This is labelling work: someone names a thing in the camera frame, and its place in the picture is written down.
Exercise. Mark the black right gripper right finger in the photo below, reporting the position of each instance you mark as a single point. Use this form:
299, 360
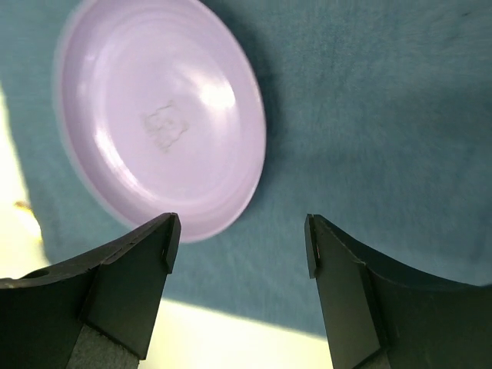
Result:
380, 313

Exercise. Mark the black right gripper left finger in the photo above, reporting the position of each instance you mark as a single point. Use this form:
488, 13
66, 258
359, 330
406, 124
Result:
95, 310

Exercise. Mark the blue cloth placemat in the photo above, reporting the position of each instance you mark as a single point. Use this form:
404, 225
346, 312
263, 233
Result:
379, 119

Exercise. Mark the lilac plastic plate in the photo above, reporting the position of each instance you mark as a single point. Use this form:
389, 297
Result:
159, 111

